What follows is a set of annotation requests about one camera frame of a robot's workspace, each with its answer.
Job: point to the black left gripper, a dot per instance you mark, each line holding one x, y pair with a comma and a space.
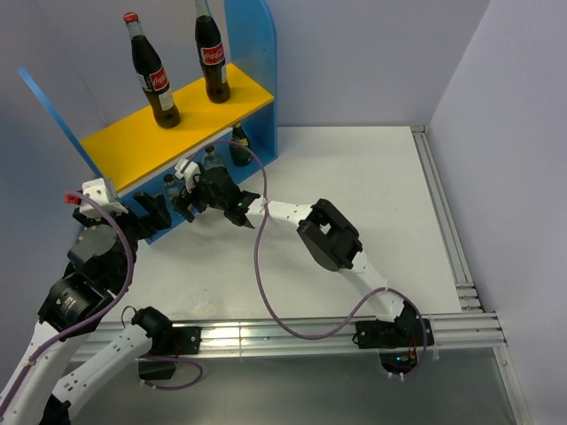
158, 215

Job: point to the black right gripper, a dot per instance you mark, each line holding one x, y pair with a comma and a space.
182, 204

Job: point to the clear glass bottle green cap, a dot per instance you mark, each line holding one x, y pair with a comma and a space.
171, 188

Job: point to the green Perrier glass bottle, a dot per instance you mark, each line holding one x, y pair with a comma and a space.
239, 146

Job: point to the cola bottle with red cap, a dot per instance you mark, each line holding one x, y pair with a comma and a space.
151, 74

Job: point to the cola bottle without cap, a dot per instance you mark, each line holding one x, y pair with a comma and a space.
211, 54

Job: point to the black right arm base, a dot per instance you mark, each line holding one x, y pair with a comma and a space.
401, 343

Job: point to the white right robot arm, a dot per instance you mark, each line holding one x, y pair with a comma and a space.
331, 239

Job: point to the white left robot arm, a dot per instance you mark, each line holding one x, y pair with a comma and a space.
97, 276

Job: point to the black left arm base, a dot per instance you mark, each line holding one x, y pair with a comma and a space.
177, 342

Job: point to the blue and yellow shelf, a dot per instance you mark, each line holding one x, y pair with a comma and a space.
135, 153

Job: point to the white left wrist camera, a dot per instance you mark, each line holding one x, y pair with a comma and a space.
101, 191

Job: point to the aluminium front mounting rail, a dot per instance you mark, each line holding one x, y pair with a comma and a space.
263, 338

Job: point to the aluminium table edge rail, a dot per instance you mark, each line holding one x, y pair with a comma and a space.
466, 289

